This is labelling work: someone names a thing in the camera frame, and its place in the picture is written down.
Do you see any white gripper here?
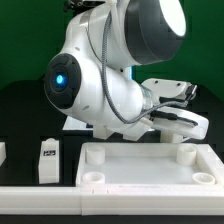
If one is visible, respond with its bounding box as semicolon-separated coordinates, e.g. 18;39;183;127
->
150;107;209;140

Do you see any white desk tabletop panel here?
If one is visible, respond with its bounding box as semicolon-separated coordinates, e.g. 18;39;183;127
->
76;142;224;186

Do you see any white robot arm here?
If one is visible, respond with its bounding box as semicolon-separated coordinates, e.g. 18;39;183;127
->
44;0;209;141

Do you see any white marker tag sheet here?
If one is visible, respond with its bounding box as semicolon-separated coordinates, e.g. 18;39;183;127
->
63;116;93;131

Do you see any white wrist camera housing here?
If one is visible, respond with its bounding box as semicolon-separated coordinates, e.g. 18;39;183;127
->
142;78;197;100

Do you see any white front barrier rail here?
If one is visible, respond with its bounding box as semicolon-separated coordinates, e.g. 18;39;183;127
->
0;185;224;216

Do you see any white barrier rail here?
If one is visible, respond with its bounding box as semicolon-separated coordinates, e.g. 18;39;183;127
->
0;142;6;166
0;185;224;216

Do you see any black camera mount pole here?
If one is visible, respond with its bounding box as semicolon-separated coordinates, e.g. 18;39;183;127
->
63;0;105;12

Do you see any white left barrier rail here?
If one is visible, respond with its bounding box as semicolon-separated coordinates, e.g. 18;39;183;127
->
0;142;6;166

